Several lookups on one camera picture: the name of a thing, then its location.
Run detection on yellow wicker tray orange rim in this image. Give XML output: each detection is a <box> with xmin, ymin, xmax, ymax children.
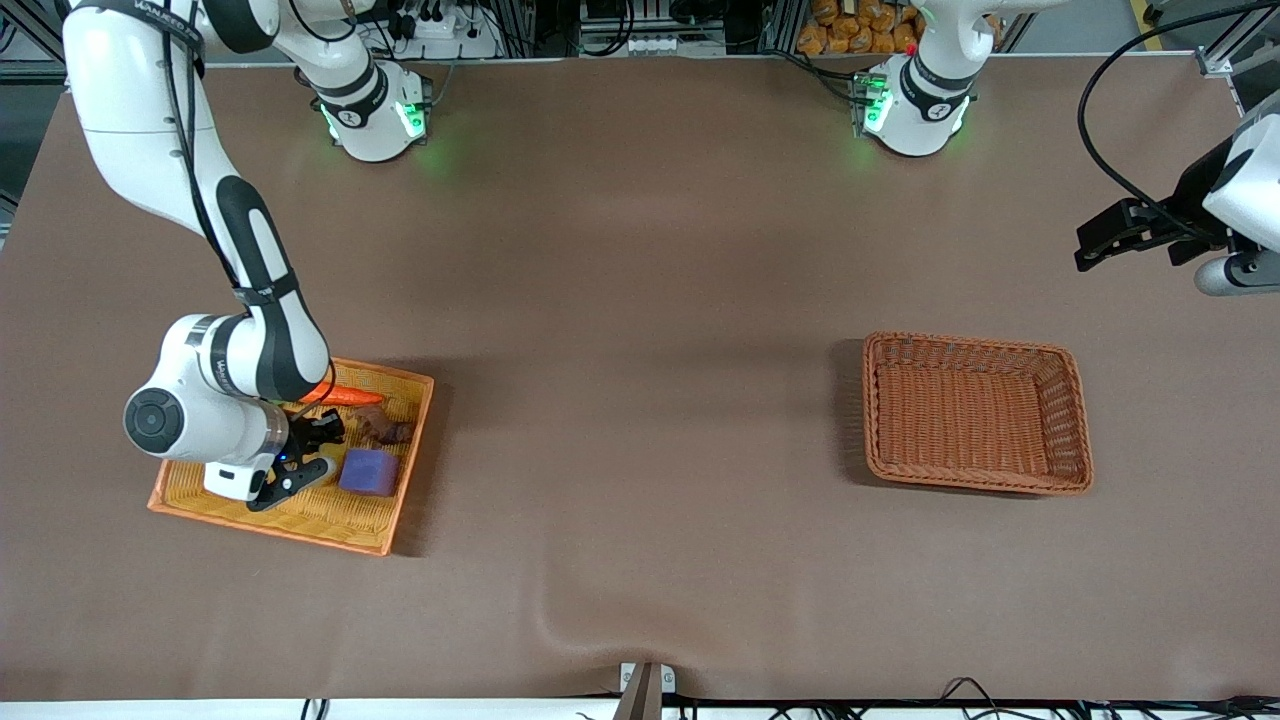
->
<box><xmin>148</xmin><ymin>357</ymin><xmax>436</xmax><ymax>556</ymax></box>

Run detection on table cover cloth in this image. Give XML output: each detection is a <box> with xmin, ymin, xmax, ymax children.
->
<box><xmin>0</xmin><ymin>55</ymin><xmax>1280</xmax><ymax>701</ymax></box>

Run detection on metal table edge bracket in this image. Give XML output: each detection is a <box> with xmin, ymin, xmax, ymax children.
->
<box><xmin>620</xmin><ymin>662</ymin><xmax>677</xmax><ymax>720</ymax></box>

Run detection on purple foam block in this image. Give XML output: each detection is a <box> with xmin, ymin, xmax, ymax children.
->
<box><xmin>338</xmin><ymin>447</ymin><xmax>401</xmax><ymax>498</ymax></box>

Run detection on white power strip with plugs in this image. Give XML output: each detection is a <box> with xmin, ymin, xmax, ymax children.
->
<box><xmin>395</xmin><ymin>0</ymin><xmax>501</xmax><ymax>59</ymax></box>

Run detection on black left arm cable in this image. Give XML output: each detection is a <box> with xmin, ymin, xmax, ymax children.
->
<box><xmin>1077</xmin><ymin>0</ymin><xmax>1280</xmax><ymax>241</ymax></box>

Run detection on box of orange items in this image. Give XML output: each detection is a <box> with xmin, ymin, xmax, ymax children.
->
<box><xmin>797</xmin><ymin>0</ymin><xmax>921</xmax><ymax>56</ymax></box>

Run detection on brown wicker basket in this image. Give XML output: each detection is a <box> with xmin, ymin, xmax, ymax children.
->
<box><xmin>863</xmin><ymin>332</ymin><xmax>1094</xmax><ymax>497</ymax></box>

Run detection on black cable bundle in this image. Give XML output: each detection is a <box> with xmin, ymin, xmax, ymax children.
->
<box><xmin>680</xmin><ymin>678</ymin><xmax>1280</xmax><ymax>720</ymax></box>

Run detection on dark brown toy piece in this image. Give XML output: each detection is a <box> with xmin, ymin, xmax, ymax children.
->
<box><xmin>355</xmin><ymin>404</ymin><xmax>416</xmax><ymax>447</ymax></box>

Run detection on orange toy carrot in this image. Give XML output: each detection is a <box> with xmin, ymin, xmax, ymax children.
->
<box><xmin>300</xmin><ymin>384</ymin><xmax>386</xmax><ymax>408</ymax></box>

